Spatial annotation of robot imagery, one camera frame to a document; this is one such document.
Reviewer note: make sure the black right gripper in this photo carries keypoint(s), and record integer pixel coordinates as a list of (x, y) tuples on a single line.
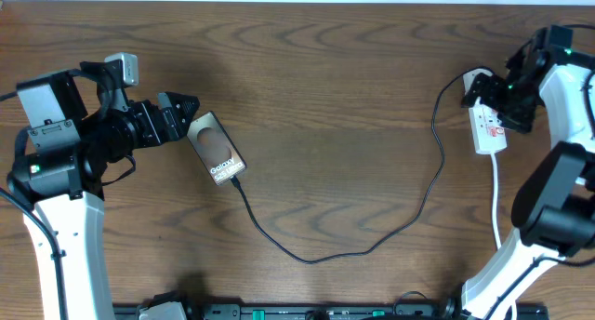
[(522, 122)]

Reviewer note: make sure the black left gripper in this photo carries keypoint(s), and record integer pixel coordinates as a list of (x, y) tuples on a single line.
[(173, 126)]

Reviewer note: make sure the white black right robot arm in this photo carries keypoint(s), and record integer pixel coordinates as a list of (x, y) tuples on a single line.
[(550, 224)]

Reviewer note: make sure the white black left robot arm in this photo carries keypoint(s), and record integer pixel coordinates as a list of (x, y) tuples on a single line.
[(81, 121)]

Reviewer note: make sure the white power strip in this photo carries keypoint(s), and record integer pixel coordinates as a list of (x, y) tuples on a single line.
[(488, 134)]

